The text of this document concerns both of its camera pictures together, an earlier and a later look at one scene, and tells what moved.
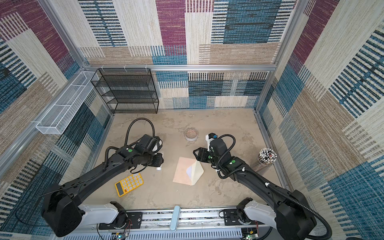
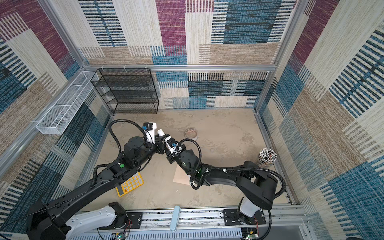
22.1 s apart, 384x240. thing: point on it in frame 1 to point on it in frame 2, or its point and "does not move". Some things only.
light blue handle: x=175 y=218 does not move
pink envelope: x=180 y=175 does not move
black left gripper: x=159 y=161 to x=159 y=145
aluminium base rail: x=196 y=224 does not move
